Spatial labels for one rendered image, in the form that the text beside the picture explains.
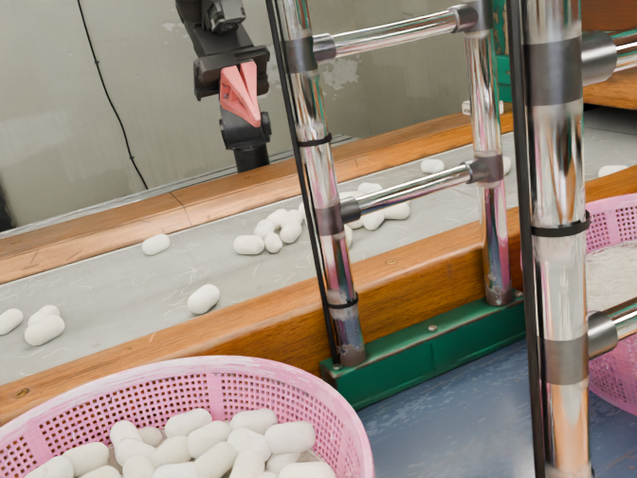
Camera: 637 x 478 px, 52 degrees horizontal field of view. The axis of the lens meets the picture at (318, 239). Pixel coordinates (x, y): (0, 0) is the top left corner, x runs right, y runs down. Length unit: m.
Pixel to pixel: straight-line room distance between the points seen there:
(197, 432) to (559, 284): 0.27
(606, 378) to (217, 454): 0.28
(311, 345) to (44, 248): 0.42
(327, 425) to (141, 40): 2.46
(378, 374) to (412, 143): 0.50
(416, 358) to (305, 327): 0.10
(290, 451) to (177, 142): 2.47
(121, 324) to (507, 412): 0.35
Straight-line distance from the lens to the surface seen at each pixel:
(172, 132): 2.84
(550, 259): 0.27
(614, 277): 0.62
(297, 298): 0.55
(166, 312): 0.64
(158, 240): 0.79
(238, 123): 1.18
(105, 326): 0.65
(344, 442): 0.41
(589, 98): 0.96
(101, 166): 2.80
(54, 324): 0.65
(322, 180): 0.47
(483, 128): 0.55
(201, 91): 0.91
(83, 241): 0.86
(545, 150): 0.26
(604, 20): 1.03
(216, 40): 0.90
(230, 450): 0.44
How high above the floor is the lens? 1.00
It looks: 21 degrees down
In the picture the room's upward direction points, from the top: 10 degrees counter-clockwise
